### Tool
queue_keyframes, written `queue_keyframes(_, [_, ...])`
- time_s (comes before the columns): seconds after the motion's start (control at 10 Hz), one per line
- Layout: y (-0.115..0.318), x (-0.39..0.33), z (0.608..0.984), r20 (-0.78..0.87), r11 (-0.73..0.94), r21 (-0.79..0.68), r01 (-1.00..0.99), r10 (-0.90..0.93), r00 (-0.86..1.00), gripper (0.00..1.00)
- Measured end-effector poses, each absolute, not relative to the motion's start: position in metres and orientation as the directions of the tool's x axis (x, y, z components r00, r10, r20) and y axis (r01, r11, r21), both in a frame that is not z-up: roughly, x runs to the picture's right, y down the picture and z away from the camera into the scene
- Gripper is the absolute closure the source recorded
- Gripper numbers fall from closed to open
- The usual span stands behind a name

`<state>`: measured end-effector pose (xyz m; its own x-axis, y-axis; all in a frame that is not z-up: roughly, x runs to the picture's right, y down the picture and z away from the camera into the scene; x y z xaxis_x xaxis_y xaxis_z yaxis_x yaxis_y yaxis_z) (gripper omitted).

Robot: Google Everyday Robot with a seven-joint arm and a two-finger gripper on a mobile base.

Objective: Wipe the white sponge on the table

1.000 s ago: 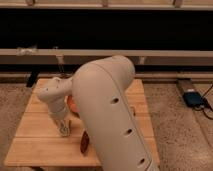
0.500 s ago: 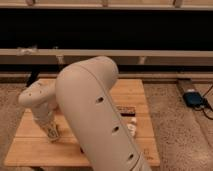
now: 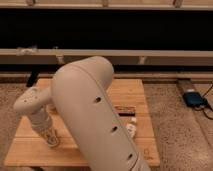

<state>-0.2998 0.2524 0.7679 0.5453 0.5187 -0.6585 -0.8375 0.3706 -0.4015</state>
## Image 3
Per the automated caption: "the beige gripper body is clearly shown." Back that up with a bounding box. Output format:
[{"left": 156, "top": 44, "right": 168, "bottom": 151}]
[{"left": 31, "top": 116, "right": 56, "bottom": 141}]

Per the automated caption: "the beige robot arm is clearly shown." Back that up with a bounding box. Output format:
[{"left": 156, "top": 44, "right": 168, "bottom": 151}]
[{"left": 14, "top": 56, "right": 151, "bottom": 171}]

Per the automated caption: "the brown rectangular snack bar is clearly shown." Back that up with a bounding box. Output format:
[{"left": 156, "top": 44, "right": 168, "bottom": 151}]
[{"left": 115, "top": 106, "right": 135, "bottom": 116}]

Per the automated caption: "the white plastic bottle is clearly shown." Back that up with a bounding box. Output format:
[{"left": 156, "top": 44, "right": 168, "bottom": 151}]
[{"left": 126, "top": 117, "right": 137, "bottom": 138}]

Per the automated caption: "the blue power adapter box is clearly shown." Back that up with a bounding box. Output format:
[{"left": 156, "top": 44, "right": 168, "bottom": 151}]
[{"left": 183, "top": 91, "right": 204, "bottom": 107}]

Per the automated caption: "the wooden shelf rail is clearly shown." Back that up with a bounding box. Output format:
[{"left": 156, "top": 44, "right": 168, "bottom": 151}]
[{"left": 0, "top": 48, "right": 213, "bottom": 66}]

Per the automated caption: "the black cable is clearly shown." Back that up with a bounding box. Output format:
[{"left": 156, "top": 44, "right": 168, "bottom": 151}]
[{"left": 194, "top": 83, "right": 213, "bottom": 120}]

